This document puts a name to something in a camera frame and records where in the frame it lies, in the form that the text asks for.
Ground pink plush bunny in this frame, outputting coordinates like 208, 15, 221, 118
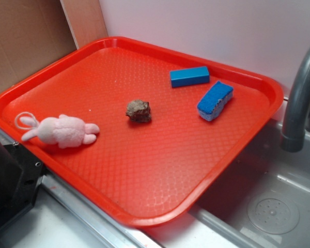
14, 112, 100, 149

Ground grey plastic sink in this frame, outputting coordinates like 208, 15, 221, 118
145, 110, 310, 247

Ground red plastic tray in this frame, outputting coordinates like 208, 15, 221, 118
0, 37, 284, 227

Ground blue rectangular block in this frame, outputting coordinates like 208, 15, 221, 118
169, 66, 210, 88

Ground brown rock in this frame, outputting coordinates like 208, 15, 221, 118
126, 99, 152, 123

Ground blue sponge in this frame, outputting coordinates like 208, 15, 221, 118
197, 81, 234, 121

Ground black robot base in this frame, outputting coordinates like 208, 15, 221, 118
0, 142, 44, 231

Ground brown cardboard panel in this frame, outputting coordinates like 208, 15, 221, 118
0, 1, 76, 93

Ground grey faucet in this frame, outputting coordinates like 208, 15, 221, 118
280, 48, 310, 152

